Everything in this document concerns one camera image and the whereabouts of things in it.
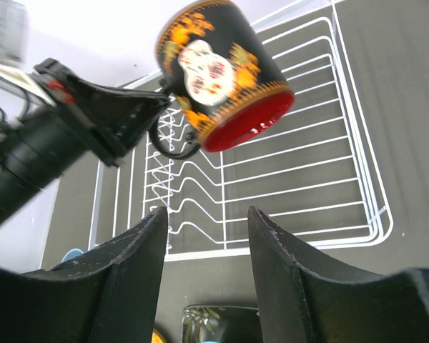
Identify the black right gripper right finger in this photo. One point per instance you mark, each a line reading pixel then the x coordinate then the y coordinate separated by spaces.
pixel 304 295

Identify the black floral square plate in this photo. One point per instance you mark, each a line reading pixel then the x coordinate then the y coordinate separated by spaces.
pixel 223 324

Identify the yellow patterned round plate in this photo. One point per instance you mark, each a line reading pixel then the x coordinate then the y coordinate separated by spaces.
pixel 157 337

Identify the white wire dish rack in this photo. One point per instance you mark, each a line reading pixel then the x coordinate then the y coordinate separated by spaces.
pixel 315 172

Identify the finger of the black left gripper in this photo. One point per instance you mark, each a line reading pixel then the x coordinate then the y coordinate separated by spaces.
pixel 108 121

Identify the black decorated mug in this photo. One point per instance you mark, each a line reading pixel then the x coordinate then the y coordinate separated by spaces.
pixel 227 86

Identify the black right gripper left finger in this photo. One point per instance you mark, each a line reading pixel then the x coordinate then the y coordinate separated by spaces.
pixel 108 294

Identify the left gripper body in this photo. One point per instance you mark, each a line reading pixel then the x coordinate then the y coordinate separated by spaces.
pixel 31 157

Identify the light blue cup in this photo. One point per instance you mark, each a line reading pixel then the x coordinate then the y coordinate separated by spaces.
pixel 72 253

